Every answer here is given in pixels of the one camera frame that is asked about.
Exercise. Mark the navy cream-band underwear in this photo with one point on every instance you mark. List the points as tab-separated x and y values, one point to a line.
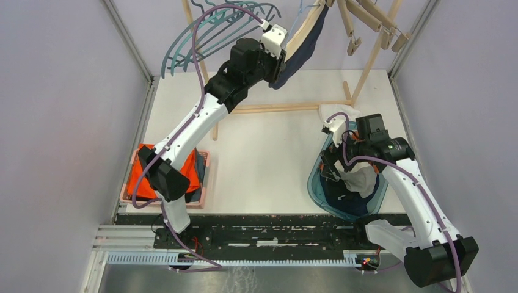
302	44

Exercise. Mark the pink laundry basket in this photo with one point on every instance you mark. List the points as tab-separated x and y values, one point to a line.
204	194

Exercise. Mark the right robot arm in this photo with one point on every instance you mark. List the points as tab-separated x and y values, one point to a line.
435	251

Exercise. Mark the wooden clip hangers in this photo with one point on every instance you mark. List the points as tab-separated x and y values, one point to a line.
371	15

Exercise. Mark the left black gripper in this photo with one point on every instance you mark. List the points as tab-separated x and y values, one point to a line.
278	65

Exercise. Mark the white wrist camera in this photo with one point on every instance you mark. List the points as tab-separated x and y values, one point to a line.
273	38
337	127

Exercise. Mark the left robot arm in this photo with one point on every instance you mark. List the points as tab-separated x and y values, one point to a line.
251	61

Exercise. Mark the brown orange underwear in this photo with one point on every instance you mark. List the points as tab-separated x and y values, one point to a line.
355	136

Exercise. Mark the wooden clothes rack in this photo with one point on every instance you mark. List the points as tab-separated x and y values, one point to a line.
350	99

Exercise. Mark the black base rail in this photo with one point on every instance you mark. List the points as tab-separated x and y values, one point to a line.
280	237

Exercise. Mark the white cloth on table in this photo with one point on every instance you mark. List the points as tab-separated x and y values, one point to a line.
331	113

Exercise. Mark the orange garment in basket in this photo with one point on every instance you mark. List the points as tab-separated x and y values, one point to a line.
162	178

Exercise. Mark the teal plastic tub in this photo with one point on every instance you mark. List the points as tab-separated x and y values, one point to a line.
315	192

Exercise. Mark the grey underwear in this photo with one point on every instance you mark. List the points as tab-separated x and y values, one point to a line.
361	179

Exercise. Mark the white cable duct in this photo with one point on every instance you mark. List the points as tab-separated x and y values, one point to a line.
171	258

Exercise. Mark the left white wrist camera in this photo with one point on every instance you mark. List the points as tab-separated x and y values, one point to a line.
273	38

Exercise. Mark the light blue hanger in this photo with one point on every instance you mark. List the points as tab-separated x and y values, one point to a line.
297	23

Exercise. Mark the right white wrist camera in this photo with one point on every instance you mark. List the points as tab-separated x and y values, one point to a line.
337	127

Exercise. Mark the teal clip hanger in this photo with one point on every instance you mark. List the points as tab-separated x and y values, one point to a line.
173	57
236	26
197	13

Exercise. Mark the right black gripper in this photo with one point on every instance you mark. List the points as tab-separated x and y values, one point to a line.
329	156

